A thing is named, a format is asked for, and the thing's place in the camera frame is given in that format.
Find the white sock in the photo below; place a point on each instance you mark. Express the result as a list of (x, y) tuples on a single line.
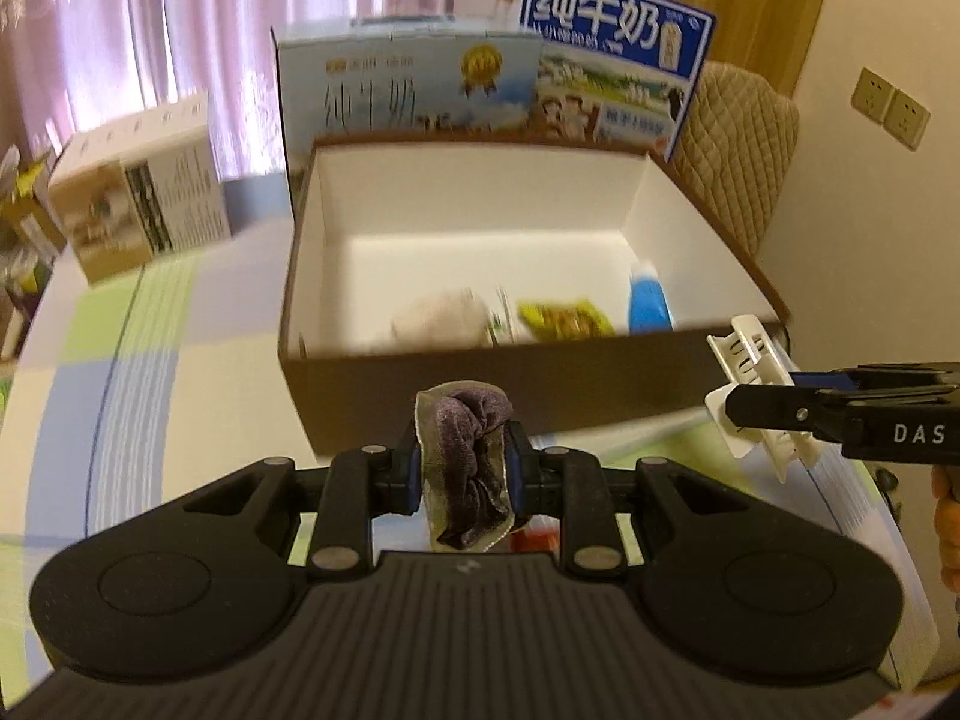
[(450, 319)]

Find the blue cream tube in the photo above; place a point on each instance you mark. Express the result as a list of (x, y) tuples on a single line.
[(648, 309)]

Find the double wall socket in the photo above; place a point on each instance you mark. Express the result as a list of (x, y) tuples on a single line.
[(900, 114)]

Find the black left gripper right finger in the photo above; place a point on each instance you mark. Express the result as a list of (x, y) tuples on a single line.
[(568, 485)]

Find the white plastic clip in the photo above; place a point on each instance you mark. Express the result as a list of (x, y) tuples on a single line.
[(757, 407)]

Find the beige quilted chair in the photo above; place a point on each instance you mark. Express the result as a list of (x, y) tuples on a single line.
[(735, 149)]

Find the checkered tablecloth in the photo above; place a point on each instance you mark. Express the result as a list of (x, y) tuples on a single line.
[(139, 390)]

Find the pink curtain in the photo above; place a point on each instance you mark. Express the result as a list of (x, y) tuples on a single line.
[(69, 66)]

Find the small red white item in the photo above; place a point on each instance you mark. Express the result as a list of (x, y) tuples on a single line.
[(540, 535)]

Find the white beige product box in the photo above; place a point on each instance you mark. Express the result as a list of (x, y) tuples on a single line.
[(140, 188)]

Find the brown cardboard storage box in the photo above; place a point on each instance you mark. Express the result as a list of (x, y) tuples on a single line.
[(385, 221)]

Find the white ointment box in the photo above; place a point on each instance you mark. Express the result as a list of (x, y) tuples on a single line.
[(501, 323)]

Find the dark scrunchie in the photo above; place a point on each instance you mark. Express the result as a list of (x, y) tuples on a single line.
[(461, 429)]

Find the dark blue milk carton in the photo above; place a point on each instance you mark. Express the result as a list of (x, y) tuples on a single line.
[(617, 71)]

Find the person's right hand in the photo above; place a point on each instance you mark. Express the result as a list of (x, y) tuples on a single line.
[(947, 527)]

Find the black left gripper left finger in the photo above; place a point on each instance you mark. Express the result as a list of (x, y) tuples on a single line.
[(361, 485)]

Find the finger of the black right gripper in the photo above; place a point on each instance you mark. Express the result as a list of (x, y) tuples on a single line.
[(824, 420), (943, 376)]

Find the yellow snack packet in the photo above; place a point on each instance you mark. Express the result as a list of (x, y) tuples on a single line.
[(564, 321)]

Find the light blue milk carton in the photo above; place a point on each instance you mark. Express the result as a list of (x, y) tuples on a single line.
[(349, 77)]

